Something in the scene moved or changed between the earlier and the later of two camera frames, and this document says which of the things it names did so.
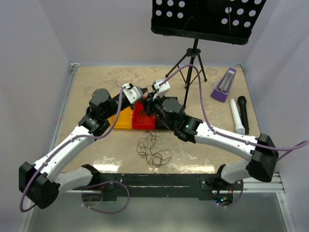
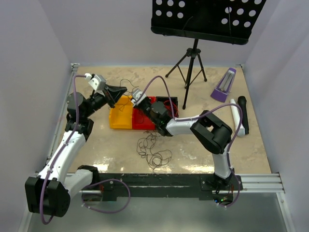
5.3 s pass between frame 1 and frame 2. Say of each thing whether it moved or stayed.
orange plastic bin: stayed
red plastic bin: stayed
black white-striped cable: moved
